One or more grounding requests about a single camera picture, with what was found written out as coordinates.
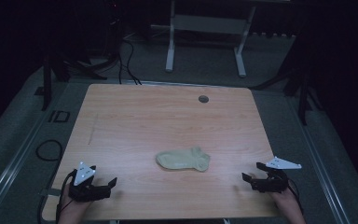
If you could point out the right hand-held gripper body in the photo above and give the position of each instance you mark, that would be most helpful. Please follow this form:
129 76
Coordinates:
272 182

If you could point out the black metal stand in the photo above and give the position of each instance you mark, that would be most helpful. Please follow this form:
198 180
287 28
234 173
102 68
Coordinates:
303 93
47 81

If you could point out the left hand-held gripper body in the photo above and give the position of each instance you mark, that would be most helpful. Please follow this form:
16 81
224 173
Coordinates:
87 188

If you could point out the person's left hand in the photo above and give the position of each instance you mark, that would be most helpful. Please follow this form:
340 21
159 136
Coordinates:
74 211

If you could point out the grey round table grommet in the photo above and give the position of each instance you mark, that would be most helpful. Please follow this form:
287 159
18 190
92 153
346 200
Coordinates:
203 99

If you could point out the grey metal floor rail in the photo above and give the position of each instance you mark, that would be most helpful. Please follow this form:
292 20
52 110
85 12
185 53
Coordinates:
321 174
11 169

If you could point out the white metal desk frame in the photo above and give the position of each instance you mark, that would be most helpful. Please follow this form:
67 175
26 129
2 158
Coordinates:
205 25

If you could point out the person's right hand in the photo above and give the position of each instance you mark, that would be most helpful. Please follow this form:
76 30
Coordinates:
287 205

